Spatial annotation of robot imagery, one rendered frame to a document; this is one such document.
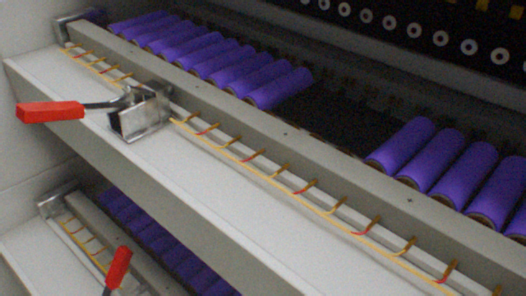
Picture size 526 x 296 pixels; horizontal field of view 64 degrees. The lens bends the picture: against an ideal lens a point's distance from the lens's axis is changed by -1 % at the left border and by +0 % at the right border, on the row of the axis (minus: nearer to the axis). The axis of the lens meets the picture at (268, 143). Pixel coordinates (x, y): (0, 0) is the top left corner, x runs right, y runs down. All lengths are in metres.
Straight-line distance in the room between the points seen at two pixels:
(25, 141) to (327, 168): 0.34
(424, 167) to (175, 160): 0.15
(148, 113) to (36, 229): 0.27
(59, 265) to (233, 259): 0.27
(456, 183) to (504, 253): 0.05
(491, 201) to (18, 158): 0.43
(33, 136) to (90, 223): 0.11
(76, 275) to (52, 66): 0.20
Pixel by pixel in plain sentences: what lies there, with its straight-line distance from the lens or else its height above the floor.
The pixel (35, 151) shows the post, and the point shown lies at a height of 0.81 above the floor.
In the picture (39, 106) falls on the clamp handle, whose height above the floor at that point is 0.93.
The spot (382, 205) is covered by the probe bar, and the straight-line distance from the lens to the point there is 0.22.
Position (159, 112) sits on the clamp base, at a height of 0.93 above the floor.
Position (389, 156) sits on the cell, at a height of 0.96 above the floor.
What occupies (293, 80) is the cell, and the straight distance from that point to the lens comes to 0.32.
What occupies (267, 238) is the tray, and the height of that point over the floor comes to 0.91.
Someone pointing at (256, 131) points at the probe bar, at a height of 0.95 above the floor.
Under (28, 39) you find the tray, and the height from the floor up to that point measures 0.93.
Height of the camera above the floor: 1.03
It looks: 20 degrees down
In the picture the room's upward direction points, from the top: 17 degrees clockwise
